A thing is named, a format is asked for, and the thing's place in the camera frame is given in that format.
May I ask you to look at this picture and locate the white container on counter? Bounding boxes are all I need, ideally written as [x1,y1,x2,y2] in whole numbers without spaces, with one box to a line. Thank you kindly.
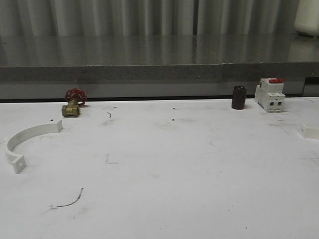
[294,0,319,37]

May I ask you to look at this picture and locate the brass valve red handwheel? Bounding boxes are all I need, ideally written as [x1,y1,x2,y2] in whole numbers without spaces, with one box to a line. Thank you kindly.
[61,88,87,117]

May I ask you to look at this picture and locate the white half pipe clamp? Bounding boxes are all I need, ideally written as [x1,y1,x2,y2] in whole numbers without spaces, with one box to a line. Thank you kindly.
[4,120,63,174]

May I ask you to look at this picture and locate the dark brown cylinder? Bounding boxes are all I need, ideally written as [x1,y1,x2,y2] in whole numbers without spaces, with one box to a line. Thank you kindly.
[231,86,247,110]

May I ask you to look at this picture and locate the white circuit breaker red switch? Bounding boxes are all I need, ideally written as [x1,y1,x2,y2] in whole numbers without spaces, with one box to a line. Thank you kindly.
[255,78,285,113]

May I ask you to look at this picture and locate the grey stone counter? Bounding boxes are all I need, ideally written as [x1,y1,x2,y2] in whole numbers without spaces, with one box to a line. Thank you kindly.
[0,34,319,102]

